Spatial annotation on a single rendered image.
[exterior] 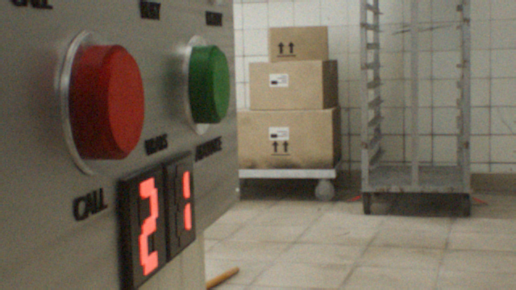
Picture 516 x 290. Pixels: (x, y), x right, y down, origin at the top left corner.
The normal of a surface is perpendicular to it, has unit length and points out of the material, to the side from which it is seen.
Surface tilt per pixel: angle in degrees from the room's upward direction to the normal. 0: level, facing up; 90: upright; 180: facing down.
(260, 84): 89
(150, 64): 90
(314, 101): 92
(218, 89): 90
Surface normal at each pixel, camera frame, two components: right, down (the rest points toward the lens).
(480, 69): -0.29, 0.12
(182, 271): 0.98, 0.00
